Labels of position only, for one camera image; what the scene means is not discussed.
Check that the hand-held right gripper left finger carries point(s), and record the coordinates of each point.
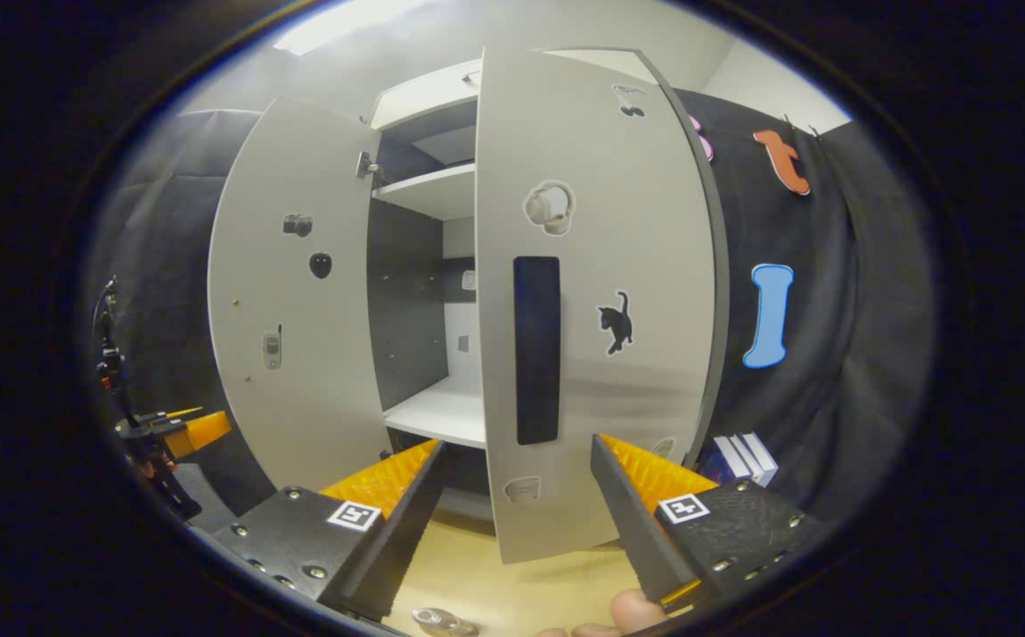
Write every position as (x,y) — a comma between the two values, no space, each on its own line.
(397,540)

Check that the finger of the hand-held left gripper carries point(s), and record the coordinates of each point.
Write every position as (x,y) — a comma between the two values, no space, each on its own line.
(207,429)

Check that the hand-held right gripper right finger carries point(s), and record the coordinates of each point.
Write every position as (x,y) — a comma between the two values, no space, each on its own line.
(631,531)

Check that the cabinet door with grey cat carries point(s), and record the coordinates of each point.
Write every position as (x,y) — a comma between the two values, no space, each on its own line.
(300,372)

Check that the cabinet door with black cat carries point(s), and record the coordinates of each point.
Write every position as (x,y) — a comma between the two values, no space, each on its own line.
(636,398)

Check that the white and grey cabinet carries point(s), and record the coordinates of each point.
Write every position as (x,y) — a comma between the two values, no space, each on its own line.
(428,190)

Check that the white book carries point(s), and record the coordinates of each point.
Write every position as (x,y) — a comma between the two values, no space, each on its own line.
(745,458)

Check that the black backdrop cloth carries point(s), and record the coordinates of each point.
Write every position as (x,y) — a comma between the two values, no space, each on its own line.
(830,354)

